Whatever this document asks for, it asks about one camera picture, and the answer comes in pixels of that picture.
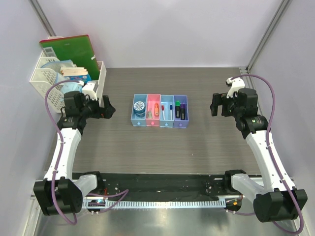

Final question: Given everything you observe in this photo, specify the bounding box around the clear blue zip pouch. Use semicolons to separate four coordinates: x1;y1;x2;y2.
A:
41;60;76;83

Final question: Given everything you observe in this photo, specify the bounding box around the green folder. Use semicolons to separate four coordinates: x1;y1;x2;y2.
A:
39;34;100;80

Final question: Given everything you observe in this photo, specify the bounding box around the teal plastic bin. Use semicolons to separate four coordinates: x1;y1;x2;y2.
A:
159;95;175;128

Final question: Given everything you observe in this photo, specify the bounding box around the white perforated file rack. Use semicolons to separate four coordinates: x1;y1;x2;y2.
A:
29;36;107;114

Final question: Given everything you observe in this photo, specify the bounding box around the wooden sticks box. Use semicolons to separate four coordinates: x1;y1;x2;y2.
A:
60;67;91;82

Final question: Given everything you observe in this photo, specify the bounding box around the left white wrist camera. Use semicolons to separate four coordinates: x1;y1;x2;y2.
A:
79;81;98;100

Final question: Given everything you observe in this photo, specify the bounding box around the orange highlighter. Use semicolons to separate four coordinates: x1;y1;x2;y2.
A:
154;103;159;117

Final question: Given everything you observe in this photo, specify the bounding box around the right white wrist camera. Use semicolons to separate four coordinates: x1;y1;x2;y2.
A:
226;77;245;98

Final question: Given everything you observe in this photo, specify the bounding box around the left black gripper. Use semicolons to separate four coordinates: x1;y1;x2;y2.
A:
79;93;115;119

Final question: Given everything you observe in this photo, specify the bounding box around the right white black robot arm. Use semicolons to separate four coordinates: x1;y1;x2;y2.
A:
210;88;308;222

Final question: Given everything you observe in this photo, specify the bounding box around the pink plastic bin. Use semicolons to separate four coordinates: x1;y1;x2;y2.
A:
145;94;161;127

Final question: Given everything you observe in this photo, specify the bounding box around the blue round jar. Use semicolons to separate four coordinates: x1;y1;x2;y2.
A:
133;101;146;118

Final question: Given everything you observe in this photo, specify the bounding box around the blue cap whiteboard marker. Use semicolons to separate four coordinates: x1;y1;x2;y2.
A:
169;104;173;120

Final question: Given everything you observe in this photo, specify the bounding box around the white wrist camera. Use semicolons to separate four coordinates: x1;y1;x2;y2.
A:
226;77;245;98
79;81;98;100

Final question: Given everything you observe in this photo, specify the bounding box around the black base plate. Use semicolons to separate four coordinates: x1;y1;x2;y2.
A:
92;173;241;202

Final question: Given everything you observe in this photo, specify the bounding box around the purple plastic bin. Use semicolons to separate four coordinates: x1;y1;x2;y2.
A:
173;95;189;128

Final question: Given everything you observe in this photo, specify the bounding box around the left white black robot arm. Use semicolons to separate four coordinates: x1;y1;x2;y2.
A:
33;91;116;216

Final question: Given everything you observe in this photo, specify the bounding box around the slotted cable duct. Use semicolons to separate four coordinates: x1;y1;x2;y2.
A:
81;200;226;209

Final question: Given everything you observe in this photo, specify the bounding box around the purple highlighter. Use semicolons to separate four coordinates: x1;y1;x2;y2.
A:
180;103;186;120

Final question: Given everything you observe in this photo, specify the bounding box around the blue face mask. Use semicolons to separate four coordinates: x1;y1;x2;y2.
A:
60;82;82;94

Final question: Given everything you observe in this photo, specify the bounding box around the green highlighter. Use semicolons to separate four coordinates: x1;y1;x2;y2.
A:
175;101;181;118

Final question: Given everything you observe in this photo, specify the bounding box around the light blue plastic bin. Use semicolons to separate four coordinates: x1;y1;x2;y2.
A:
130;94;147;127

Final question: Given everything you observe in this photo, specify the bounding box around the red cap whiteboard marker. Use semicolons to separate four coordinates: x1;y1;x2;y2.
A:
161;105;165;120

